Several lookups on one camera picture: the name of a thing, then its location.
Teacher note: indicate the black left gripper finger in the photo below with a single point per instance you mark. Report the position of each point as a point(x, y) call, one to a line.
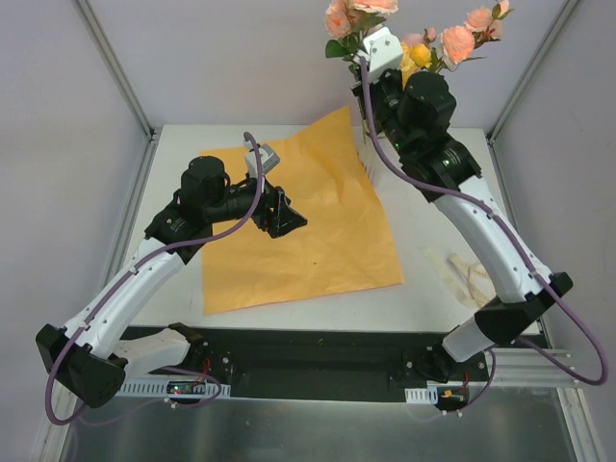
point(283, 208)
point(279, 227)

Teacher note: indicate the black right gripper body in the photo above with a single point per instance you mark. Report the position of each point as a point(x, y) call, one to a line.
point(373, 89)

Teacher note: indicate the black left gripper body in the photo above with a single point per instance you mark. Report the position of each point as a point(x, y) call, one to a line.
point(271, 210)

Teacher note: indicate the yellow rose stem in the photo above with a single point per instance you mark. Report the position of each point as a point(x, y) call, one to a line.
point(414, 58)

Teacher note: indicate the orange wrapping paper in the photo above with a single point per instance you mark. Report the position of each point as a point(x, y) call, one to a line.
point(334, 239)

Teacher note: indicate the cream ribbon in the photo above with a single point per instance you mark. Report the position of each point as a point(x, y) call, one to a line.
point(468, 281)

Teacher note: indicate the peach pink rose stem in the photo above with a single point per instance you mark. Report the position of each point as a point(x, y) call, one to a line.
point(348, 22)

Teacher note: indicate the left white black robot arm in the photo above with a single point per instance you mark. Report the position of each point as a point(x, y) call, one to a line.
point(87, 355)

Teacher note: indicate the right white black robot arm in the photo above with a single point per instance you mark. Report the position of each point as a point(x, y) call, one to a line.
point(409, 127)

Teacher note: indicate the white ribbed ceramic vase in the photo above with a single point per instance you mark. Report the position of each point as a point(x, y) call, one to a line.
point(372, 164)

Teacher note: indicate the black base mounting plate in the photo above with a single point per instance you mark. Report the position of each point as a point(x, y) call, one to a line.
point(313, 365)

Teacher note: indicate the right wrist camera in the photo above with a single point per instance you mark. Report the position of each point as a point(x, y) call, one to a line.
point(382, 51)

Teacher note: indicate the right aluminium corner post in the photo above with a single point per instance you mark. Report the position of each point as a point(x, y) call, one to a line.
point(558, 25)

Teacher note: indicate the aluminium corner post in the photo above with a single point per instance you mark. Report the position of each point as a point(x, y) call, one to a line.
point(558, 25)
point(114, 66)

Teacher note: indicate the left white cable duct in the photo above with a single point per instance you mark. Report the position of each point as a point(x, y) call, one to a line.
point(167, 388)

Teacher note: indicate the white cable duct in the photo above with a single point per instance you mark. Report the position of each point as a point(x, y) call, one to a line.
point(428, 395)
point(167, 388)

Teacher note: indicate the right white cable duct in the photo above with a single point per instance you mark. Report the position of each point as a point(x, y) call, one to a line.
point(428, 395)

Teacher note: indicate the left aluminium corner post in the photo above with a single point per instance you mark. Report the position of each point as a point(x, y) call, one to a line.
point(114, 66)

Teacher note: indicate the aluminium rail frame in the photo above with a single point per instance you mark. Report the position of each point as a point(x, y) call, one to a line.
point(526, 368)

